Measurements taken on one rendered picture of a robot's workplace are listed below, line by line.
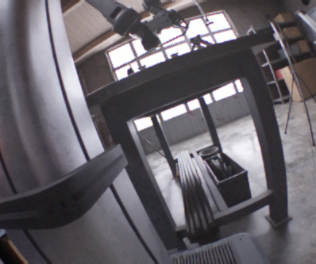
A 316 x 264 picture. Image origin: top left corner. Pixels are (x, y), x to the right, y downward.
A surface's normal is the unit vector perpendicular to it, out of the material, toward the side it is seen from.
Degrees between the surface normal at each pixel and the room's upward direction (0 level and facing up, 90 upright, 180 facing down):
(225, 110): 90
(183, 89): 90
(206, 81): 90
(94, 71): 90
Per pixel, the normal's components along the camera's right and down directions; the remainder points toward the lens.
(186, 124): -0.08, 0.12
